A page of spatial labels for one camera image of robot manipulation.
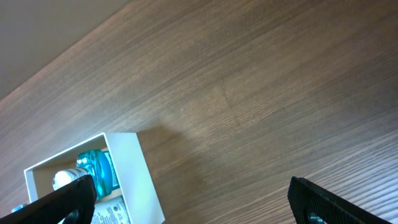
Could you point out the white lotion tube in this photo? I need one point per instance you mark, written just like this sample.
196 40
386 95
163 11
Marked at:
112 211

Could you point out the blue white toothbrush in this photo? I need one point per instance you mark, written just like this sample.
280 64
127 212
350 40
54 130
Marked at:
18 207

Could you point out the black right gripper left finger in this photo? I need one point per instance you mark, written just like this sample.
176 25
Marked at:
72 203

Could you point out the blue mouthwash bottle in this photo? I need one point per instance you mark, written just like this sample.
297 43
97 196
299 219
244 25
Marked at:
96 163

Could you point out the white cardboard box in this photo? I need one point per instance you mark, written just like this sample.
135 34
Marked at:
136 186

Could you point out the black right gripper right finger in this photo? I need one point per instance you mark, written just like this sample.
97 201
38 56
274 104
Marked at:
311 203

